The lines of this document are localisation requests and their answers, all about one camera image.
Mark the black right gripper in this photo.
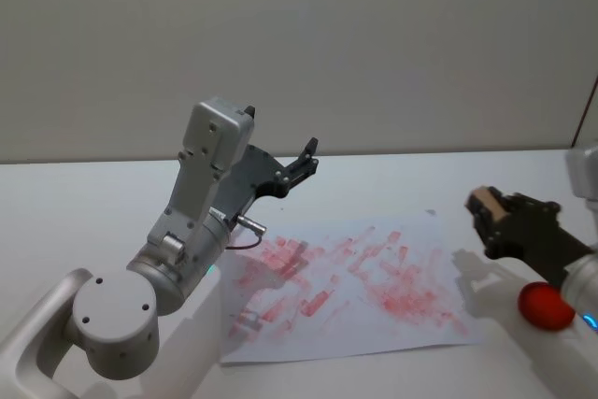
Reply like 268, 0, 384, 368
467, 189, 593, 289

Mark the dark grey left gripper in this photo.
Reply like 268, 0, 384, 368
218, 105, 320, 223

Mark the wooden stamp block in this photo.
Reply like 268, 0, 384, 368
465, 186, 509, 232

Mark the white paper with red marks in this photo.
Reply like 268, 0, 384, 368
218, 211, 485, 364

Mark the thin cable with silver plug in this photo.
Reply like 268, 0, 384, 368
226, 214, 268, 251

